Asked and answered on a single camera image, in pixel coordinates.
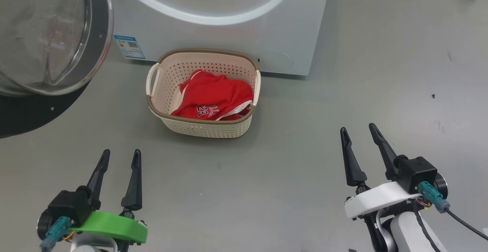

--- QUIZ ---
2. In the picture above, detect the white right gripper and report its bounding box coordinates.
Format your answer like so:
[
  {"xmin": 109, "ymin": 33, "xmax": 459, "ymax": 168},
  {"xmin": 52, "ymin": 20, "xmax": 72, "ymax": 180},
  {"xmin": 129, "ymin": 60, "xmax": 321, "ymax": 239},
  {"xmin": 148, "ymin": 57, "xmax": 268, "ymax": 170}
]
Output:
[{"xmin": 340, "ymin": 123, "xmax": 422, "ymax": 252}]

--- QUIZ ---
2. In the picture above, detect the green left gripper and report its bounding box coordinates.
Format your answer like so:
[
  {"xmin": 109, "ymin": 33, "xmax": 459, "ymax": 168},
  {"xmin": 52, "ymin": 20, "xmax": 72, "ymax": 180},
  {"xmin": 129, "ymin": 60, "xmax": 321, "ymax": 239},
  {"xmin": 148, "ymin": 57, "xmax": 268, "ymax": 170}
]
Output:
[{"xmin": 71, "ymin": 149, "xmax": 148, "ymax": 245}]

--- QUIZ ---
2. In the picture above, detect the red basketball jersey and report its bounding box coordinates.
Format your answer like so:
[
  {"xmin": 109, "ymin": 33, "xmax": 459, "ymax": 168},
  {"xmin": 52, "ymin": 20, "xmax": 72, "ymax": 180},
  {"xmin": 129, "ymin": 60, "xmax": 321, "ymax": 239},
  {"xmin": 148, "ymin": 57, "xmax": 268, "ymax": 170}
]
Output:
[{"xmin": 170, "ymin": 69, "xmax": 254, "ymax": 121}]

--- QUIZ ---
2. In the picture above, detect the washing machine glass door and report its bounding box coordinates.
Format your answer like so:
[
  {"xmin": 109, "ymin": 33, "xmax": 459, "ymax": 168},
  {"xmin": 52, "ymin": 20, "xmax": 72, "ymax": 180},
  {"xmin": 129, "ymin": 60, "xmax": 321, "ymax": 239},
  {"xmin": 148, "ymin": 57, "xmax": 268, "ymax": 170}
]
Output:
[{"xmin": 0, "ymin": 0, "xmax": 114, "ymax": 138}]

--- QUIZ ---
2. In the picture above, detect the cream perforated laundry basket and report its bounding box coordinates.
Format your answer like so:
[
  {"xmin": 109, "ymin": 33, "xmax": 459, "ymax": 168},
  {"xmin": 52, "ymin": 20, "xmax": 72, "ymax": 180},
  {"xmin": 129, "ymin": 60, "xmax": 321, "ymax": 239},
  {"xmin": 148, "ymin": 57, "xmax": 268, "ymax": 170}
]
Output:
[{"xmin": 146, "ymin": 48, "xmax": 262, "ymax": 138}]

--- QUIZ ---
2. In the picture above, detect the grey oval recessed panel lid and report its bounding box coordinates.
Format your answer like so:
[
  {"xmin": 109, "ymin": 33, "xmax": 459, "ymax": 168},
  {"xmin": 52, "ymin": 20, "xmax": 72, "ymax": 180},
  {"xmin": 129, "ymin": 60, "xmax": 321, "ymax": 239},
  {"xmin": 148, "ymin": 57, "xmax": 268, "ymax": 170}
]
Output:
[{"xmin": 257, "ymin": 51, "xmax": 293, "ymax": 69}]

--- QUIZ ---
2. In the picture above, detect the white front-load washing machine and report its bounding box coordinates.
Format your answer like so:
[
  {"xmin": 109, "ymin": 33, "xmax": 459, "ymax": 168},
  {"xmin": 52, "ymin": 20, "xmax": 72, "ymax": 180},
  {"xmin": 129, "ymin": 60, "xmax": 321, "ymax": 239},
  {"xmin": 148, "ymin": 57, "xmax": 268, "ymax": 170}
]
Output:
[{"xmin": 109, "ymin": 0, "xmax": 332, "ymax": 76}]

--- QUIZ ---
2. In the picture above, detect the blue energy label sticker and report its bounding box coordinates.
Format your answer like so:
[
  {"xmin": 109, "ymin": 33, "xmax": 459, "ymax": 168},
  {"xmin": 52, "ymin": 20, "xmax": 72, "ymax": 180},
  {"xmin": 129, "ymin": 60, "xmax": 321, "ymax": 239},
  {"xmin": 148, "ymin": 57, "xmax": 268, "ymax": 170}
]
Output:
[{"xmin": 114, "ymin": 35, "xmax": 146, "ymax": 60}]

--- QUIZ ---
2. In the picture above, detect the right cable with teal connector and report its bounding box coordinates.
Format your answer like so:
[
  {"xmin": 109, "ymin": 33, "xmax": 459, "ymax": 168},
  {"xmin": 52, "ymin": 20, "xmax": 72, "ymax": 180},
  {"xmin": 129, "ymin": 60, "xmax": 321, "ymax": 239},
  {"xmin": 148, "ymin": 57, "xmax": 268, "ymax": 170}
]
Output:
[{"xmin": 417, "ymin": 181, "xmax": 488, "ymax": 241}]

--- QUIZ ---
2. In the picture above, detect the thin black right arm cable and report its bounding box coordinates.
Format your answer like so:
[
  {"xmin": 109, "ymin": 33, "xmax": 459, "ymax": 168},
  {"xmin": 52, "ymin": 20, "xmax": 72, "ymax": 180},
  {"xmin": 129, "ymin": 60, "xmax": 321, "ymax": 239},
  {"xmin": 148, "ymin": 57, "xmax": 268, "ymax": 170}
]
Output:
[{"xmin": 414, "ymin": 204, "xmax": 435, "ymax": 252}]

